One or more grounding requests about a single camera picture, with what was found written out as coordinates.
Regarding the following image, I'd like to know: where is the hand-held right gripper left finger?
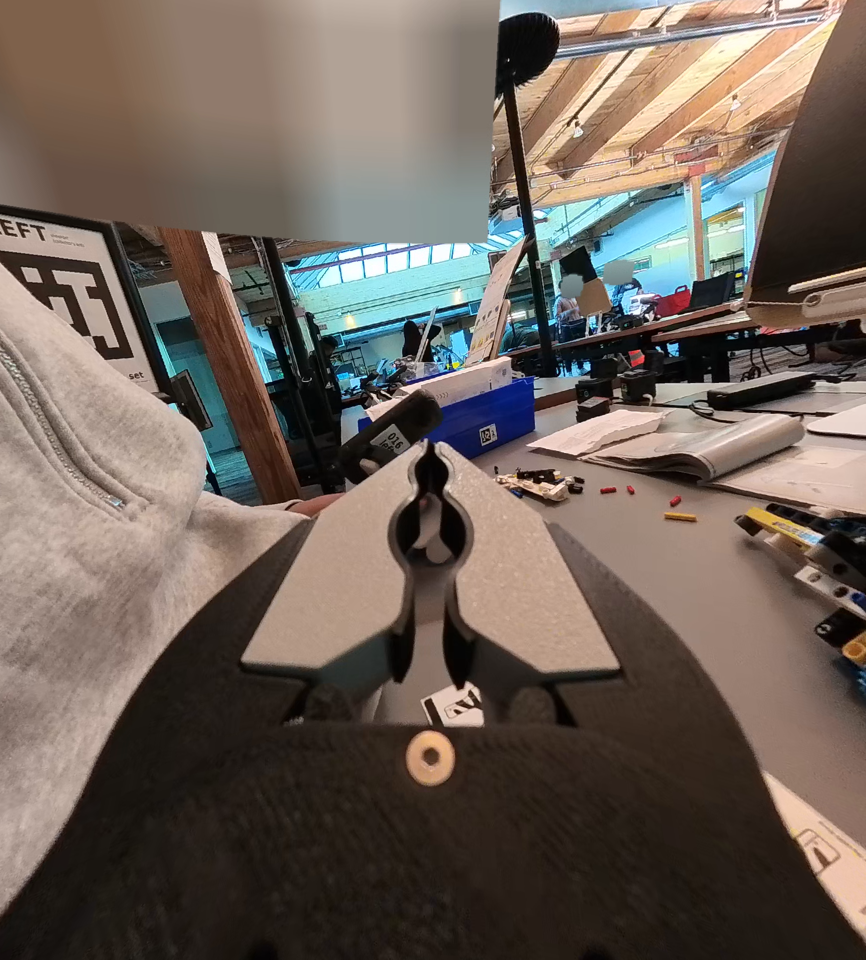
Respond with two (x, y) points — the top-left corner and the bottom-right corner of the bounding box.
(240, 439), (434, 710)

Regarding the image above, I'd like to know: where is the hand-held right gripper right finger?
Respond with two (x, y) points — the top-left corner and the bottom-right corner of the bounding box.
(433, 441), (623, 710)

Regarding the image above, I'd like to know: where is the small white lego assembly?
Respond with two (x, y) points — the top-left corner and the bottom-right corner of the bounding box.
(494, 468), (585, 502)

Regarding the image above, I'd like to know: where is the lego vehicle assembly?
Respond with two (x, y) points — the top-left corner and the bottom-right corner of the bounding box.
(735, 504), (866, 714)

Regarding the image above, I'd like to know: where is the small printed paper tag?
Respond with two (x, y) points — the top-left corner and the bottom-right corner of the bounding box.
(421, 684), (485, 729)

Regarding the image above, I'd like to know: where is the white paper sheet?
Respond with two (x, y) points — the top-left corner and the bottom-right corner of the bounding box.
(526, 408), (666, 459)

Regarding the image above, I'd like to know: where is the blue plastic bin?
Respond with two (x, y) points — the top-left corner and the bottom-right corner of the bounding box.
(358, 375), (537, 460)

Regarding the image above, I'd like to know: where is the black charger block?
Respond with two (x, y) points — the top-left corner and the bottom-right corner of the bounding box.
(574, 377), (614, 423)
(619, 351), (665, 406)

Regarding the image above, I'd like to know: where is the long white box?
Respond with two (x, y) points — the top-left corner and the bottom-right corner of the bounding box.
(399, 357), (515, 406)

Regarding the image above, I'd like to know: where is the black metal stand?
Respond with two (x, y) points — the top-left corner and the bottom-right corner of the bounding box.
(262, 236), (344, 492)

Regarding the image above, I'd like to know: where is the open instruction booklet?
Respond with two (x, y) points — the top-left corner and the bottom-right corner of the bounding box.
(581, 412), (807, 483)

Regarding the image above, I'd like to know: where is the white standing sign board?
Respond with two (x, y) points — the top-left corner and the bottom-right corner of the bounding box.
(469, 238), (535, 361)

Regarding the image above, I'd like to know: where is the long wooden desk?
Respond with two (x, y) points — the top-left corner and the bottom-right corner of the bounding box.
(508, 300), (750, 376)

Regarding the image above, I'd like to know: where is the black flat power adapter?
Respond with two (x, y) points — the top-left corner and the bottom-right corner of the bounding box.
(705, 371), (818, 411)

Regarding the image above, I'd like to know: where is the flat grey booklet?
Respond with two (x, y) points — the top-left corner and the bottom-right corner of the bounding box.
(703, 444), (866, 520)

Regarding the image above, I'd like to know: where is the silver laptop stand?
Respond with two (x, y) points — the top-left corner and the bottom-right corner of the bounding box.
(806, 315), (866, 444)

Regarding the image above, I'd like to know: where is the white printed card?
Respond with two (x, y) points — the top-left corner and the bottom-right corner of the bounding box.
(763, 772), (866, 948)

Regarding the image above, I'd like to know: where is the black laptop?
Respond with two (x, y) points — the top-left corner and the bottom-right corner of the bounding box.
(744, 0), (866, 331)

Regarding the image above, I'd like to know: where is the wooden post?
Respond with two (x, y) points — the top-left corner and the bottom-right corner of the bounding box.
(159, 228), (302, 505)

